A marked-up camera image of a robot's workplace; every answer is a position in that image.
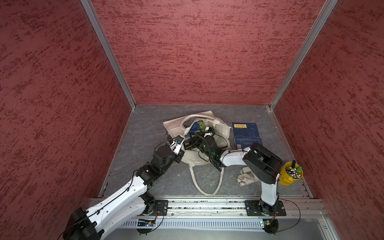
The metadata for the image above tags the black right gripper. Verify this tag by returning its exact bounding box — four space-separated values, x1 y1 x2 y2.
189 133 213 159

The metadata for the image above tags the beige canvas tote bag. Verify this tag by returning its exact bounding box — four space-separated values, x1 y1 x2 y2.
163 111 231 197

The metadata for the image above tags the navy blue book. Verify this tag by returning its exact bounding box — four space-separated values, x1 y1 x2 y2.
232 123 260 137
234 134 263 150
186 121 202 139

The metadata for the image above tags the navy blue book top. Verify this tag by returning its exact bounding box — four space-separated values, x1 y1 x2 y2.
232 123 260 137

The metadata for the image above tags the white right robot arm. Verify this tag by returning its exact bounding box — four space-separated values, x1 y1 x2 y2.
192 133 283 216

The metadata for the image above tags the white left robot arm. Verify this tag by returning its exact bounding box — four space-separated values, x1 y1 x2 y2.
61 142 184 240

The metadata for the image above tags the Animal Farm book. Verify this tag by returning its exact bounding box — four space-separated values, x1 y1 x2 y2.
199 120 214 132

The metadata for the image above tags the crumpled white cloth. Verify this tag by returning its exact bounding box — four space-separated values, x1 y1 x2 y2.
237 167 260 187

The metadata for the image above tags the left circuit board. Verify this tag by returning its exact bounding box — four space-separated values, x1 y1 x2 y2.
137 219 157 228

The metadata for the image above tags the circuit board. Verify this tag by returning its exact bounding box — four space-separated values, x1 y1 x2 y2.
137 219 157 228
263 219 279 235

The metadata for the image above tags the yellow pen cup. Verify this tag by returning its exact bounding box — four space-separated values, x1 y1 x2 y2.
279 161 304 186

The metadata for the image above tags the right circuit board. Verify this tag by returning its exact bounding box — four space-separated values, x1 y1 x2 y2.
263 219 279 235

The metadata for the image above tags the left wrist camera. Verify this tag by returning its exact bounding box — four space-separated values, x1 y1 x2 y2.
174 135 184 146

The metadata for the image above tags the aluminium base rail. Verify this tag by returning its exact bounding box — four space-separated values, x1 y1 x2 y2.
115 197 339 240

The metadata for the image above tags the left aluminium corner post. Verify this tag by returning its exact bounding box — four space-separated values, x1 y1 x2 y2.
81 0 137 110

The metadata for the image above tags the aluminium corner post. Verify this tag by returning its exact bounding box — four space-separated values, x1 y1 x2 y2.
269 0 338 113
81 0 137 110

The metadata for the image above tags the right aluminium corner post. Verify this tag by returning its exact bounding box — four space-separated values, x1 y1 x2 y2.
269 0 338 113

